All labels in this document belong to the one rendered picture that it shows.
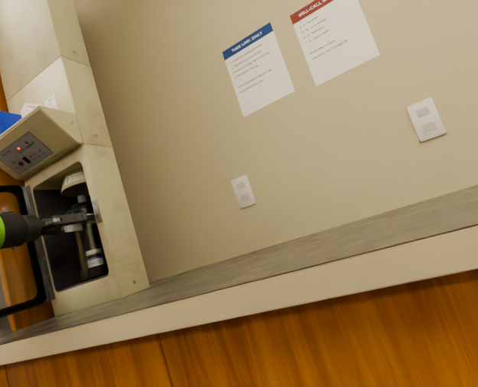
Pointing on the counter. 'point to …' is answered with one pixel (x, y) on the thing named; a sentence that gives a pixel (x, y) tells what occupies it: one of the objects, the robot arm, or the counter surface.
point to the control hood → (64, 145)
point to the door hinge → (40, 247)
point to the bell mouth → (74, 184)
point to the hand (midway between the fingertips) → (86, 222)
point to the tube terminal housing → (118, 251)
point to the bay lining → (60, 256)
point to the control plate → (11, 155)
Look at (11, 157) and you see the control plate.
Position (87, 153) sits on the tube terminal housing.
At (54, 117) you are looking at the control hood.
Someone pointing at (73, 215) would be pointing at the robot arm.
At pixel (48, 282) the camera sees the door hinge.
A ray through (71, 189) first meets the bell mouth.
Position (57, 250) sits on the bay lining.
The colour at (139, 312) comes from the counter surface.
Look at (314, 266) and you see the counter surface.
